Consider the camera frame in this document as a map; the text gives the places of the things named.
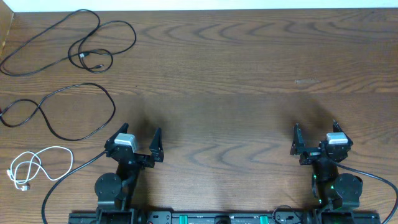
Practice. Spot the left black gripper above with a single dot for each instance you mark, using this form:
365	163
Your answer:
137	156

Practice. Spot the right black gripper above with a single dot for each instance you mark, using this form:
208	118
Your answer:
298	148

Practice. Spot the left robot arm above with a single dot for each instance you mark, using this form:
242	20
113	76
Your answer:
115	190

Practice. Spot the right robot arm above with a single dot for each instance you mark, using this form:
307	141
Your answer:
338	194

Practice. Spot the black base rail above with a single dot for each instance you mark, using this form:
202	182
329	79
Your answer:
280	215

